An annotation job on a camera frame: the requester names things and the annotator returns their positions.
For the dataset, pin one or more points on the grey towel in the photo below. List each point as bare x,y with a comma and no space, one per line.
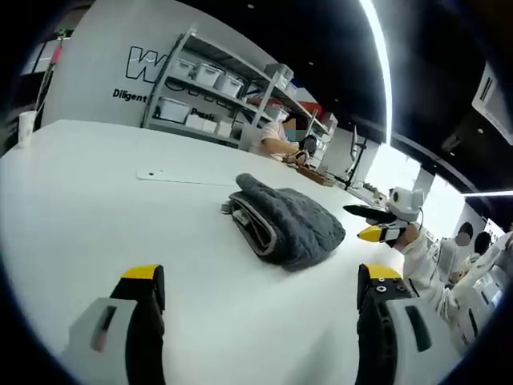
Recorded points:
292,224

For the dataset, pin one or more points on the white flat board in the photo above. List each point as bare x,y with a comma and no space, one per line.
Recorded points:
180,175

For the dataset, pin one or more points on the person's right hand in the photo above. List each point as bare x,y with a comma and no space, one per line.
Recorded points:
409,233

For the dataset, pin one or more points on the wooden tray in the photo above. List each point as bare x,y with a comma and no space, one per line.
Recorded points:
314,175

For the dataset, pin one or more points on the ceiling air vent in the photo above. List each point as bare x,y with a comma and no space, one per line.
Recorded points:
493,100

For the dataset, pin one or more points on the ceiling light strip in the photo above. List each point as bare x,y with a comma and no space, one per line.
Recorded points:
380,60

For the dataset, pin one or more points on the grey metal shelf rack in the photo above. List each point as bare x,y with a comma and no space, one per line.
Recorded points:
256,76

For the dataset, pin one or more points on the group of white storage boxes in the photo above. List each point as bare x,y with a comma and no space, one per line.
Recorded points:
208,74

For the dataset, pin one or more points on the white paper cup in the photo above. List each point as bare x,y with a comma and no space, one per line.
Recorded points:
27,128

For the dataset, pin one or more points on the mop with pink head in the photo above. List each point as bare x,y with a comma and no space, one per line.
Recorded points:
49,76

